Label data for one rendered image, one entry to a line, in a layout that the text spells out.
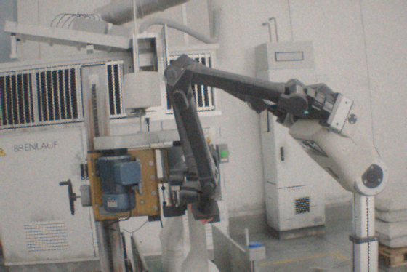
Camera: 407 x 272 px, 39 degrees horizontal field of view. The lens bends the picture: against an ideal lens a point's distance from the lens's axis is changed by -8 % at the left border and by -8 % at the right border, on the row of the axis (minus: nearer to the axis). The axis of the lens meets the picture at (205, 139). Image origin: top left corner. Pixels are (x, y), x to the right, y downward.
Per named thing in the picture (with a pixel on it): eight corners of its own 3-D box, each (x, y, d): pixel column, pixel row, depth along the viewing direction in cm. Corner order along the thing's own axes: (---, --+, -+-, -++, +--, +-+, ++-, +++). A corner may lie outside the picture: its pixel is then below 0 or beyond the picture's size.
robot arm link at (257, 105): (177, 47, 247) (176, 47, 256) (161, 76, 248) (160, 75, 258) (272, 99, 253) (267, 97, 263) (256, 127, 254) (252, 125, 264)
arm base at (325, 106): (334, 94, 204) (321, 126, 204) (315, 84, 203) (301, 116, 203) (343, 94, 196) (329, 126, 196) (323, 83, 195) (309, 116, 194)
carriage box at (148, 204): (161, 214, 284) (155, 148, 282) (91, 221, 278) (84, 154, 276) (156, 207, 308) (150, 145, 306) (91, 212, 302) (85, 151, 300)
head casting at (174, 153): (222, 200, 290) (217, 137, 288) (171, 205, 285) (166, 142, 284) (210, 192, 319) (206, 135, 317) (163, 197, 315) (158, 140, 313)
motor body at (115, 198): (138, 212, 262) (132, 155, 261) (104, 214, 259) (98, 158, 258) (135, 206, 277) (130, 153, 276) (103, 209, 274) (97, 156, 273)
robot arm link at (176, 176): (197, 158, 254) (195, 155, 262) (168, 160, 253) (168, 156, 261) (198, 187, 256) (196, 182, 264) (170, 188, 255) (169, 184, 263)
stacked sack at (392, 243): (428, 242, 503) (428, 230, 503) (389, 251, 496) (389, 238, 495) (396, 230, 568) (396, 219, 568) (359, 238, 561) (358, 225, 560)
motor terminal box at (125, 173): (143, 188, 259) (140, 160, 258) (122, 191, 253) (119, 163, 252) (134, 186, 266) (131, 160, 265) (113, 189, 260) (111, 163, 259)
